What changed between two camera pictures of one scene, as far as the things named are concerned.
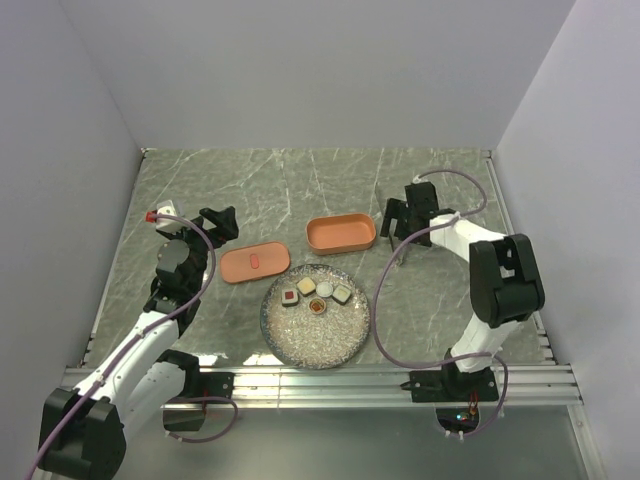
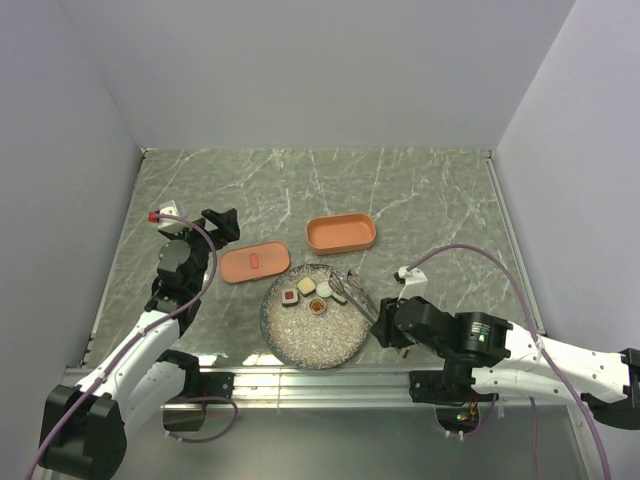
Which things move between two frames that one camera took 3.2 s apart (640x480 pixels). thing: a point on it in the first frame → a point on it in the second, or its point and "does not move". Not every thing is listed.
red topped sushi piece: [289, 297] does not move
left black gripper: [224, 221] does not move
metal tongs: [403, 252] → [356, 290]
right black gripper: [395, 209] → [384, 329]
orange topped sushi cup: [316, 305] does not move
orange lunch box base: [341, 233] does not move
